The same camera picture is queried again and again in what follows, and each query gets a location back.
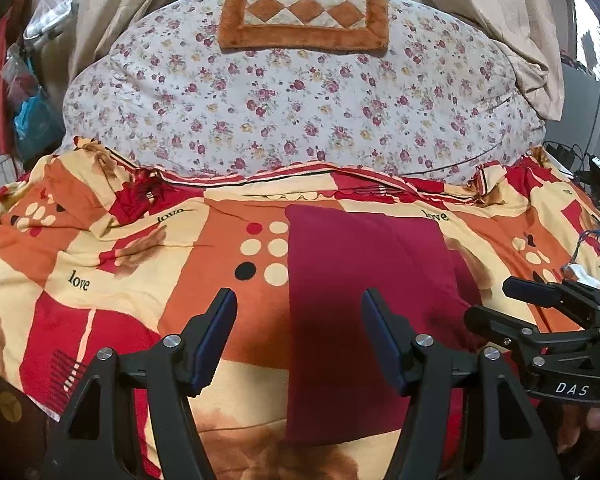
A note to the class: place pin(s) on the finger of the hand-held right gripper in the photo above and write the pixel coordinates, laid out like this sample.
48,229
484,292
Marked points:
535,290
500,327

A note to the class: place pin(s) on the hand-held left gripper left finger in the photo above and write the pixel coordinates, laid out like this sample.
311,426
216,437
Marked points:
212,340

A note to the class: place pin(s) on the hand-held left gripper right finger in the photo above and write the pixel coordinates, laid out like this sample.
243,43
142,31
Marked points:
382,340

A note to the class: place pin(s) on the dark red cloth garment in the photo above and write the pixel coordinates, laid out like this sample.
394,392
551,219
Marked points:
350,270

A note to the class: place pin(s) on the red orange printed blanket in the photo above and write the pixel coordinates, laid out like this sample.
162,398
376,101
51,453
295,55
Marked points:
130,260

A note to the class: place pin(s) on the black power adapter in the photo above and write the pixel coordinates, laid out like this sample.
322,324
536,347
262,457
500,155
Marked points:
561,154

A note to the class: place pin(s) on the white floral quilt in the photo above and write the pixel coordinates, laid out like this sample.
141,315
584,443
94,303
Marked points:
305,105

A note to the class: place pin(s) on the beige curtain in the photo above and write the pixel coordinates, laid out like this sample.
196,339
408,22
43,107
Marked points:
110,5
500,15

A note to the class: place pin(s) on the blue plastic bag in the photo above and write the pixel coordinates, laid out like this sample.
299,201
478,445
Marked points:
37,120

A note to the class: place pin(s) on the red plastic bag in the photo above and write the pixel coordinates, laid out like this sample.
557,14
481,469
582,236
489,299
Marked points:
22,80

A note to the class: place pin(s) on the orange checkered cushion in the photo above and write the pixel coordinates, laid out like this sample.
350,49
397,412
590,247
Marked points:
305,15

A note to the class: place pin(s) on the clear plastic bag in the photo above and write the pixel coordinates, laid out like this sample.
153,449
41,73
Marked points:
50,17

